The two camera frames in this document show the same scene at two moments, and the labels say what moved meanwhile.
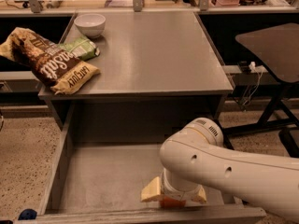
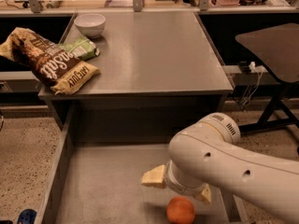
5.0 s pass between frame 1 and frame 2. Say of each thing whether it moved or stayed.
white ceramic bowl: stayed
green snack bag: stayed
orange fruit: moved
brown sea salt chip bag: stayed
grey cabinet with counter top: stayed
